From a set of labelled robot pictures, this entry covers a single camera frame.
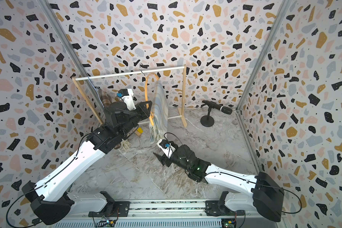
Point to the yellow and wood block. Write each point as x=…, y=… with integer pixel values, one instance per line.
x=139, y=132

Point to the blue plaid fringed scarf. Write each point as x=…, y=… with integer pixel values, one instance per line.
x=160, y=112

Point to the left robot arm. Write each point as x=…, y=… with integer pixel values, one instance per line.
x=49, y=198

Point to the wooden clothes rack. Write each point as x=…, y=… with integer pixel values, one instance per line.
x=151, y=72

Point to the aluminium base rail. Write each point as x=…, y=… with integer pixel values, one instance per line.
x=176, y=213

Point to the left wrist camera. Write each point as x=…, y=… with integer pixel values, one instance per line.
x=126, y=95

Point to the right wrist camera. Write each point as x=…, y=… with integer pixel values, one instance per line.
x=166, y=147

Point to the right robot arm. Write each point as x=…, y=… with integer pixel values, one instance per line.
x=245, y=192

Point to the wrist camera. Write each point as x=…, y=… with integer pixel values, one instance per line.
x=166, y=147
x=126, y=95

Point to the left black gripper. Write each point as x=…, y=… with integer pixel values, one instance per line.
x=141, y=109

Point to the light blue wire hanger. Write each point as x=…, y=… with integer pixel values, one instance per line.
x=95, y=91

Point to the brown plaid fringed scarf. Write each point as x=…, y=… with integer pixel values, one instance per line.
x=109, y=112

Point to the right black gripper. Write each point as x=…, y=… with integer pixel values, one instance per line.
x=163, y=160

